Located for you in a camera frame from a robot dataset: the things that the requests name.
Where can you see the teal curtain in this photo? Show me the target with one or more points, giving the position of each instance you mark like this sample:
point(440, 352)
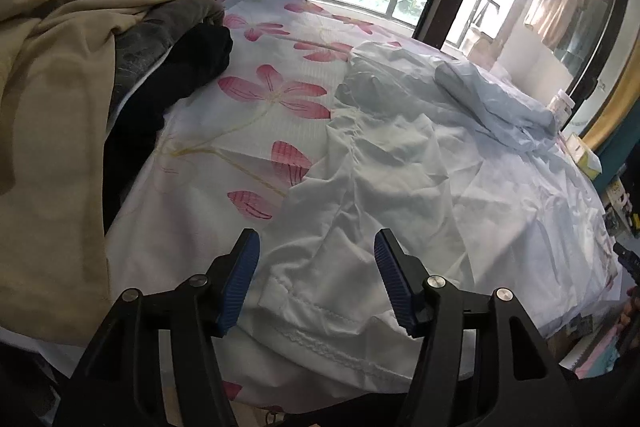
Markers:
point(620, 157)

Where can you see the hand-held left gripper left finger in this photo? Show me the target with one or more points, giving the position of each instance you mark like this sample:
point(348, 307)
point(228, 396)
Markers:
point(240, 287)

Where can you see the white hooded jacket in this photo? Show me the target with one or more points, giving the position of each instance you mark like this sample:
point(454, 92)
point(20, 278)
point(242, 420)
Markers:
point(425, 187)

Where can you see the clear plastic jar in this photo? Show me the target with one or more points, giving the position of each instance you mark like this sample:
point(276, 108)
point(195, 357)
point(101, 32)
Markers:
point(561, 109)

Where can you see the pink floral bed sheet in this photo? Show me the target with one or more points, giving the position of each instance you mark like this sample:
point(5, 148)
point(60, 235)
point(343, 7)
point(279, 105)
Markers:
point(200, 187)

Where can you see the pale green box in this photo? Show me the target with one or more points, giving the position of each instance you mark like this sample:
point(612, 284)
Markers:
point(585, 157)

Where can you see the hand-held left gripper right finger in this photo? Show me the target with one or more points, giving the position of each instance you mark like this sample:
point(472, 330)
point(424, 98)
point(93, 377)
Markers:
point(395, 282)

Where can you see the pastel foam floor mat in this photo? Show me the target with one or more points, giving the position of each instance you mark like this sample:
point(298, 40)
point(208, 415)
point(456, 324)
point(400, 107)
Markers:
point(600, 357)

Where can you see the dark grey cloth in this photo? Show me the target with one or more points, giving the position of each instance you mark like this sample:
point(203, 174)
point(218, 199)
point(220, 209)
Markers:
point(150, 42)

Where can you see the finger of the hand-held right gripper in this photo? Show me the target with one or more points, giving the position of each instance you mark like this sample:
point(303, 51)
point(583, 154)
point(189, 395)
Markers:
point(627, 259)

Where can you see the black cloth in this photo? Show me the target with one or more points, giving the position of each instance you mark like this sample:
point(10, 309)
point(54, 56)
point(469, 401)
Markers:
point(190, 62)

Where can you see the beige cloth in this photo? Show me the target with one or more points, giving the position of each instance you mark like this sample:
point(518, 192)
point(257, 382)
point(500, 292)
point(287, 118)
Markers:
point(55, 82)

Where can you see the beige hanging garment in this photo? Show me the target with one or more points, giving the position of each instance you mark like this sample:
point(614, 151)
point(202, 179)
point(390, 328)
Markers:
point(560, 17)

